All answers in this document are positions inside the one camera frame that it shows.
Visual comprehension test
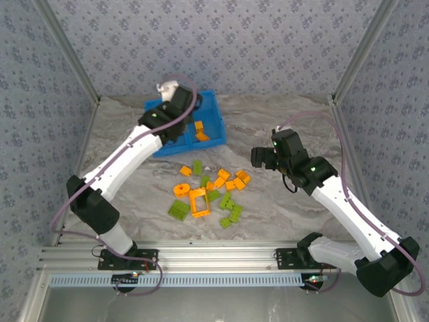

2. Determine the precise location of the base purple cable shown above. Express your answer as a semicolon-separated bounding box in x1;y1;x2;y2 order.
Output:
113;256;164;298
303;264;343;295

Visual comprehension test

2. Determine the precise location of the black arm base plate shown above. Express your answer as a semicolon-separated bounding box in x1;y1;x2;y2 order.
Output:
275;247;338;271
97;248;160;271

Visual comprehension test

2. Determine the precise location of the slotted pale cable duct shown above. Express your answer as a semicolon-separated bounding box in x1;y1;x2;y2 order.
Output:
48;272;304;288

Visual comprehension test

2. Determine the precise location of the orange lego window frame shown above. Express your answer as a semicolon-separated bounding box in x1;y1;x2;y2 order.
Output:
188;187;211;218

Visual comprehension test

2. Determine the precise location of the wide aluminium mounting rail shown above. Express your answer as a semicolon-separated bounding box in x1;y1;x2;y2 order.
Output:
36;239;403;274

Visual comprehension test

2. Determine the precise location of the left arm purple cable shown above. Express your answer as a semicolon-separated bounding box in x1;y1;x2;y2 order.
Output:
50;73;198;239

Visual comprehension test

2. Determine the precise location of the aluminium frame post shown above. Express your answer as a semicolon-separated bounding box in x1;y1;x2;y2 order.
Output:
330;0;402;105
33;0;101;105

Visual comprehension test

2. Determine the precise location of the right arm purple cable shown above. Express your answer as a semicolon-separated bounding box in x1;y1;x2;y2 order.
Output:
276;112;427;297

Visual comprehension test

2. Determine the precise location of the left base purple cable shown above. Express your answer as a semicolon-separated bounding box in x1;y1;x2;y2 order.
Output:
113;256;164;298

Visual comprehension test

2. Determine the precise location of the small black bracket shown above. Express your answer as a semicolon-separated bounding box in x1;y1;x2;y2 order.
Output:
300;273;324;290
111;273;140;289

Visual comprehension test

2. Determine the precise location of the large green lego brick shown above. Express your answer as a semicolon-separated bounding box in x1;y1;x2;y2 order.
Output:
219;191;235;211

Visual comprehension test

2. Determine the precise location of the blue two-compartment plastic bin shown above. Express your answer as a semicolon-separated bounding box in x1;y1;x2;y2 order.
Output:
143;89;227;158

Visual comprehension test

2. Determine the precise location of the grey metal lower panel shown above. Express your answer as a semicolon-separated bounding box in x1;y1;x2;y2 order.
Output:
43;286;400;322

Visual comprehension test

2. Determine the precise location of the right gripper thin black cable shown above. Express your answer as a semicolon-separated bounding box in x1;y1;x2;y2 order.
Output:
283;174;301;195

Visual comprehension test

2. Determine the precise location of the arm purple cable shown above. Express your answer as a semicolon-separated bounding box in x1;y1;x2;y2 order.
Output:
276;112;427;297
50;73;198;239

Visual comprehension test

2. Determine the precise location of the aluminium side rail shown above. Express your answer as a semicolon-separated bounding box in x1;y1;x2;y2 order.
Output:
52;99;101;248
328;97;403;246

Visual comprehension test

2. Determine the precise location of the orange round lego piece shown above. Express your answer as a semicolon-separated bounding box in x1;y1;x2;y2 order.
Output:
173;182;191;199

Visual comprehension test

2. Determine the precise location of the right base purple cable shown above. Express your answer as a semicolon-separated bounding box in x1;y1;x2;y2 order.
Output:
303;264;343;295

